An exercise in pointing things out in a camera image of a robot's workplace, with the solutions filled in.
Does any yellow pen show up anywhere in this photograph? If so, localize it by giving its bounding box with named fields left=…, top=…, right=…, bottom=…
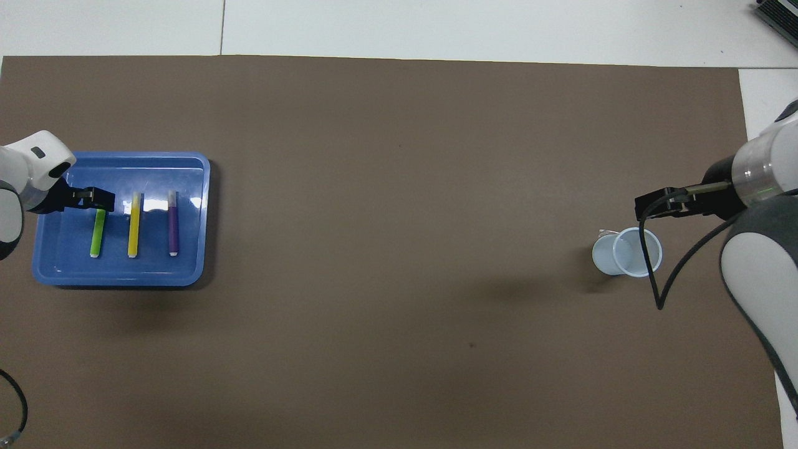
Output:
left=128, top=191, right=143, bottom=258

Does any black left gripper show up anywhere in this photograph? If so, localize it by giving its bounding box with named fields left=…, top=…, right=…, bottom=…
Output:
left=36, top=176, right=117, bottom=215

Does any dark grey ribbed device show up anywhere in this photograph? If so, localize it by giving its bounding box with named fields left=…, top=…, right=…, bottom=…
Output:
left=751, top=0, right=798, bottom=41

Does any green pen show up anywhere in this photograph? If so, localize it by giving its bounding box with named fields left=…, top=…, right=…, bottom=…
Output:
left=89, top=209, right=107, bottom=258

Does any blue plastic tray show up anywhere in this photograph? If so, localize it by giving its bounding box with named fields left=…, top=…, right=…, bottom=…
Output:
left=31, top=152, right=211, bottom=287

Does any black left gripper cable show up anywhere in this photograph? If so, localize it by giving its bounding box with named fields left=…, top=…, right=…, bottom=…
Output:
left=0, top=368, right=29, bottom=447

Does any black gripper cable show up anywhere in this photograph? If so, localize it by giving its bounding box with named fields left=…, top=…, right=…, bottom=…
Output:
left=639, top=181, right=743, bottom=311
left=0, top=368, right=29, bottom=447

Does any translucent plastic cup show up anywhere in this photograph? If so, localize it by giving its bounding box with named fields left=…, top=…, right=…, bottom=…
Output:
left=591, top=228, right=663, bottom=278

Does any brown table mat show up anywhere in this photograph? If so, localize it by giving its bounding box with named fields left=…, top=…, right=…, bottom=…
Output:
left=0, top=55, right=785, bottom=449

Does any purple pen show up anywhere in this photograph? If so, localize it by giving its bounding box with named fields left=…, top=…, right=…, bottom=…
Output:
left=167, top=190, right=180, bottom=258

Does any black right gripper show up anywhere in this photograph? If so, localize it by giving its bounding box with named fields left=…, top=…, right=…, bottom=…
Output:
left=635, top=156, right=747, bottom=221

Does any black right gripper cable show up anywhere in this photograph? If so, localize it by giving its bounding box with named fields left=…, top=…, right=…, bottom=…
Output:
left=639, top=181, right=743, bottom=311

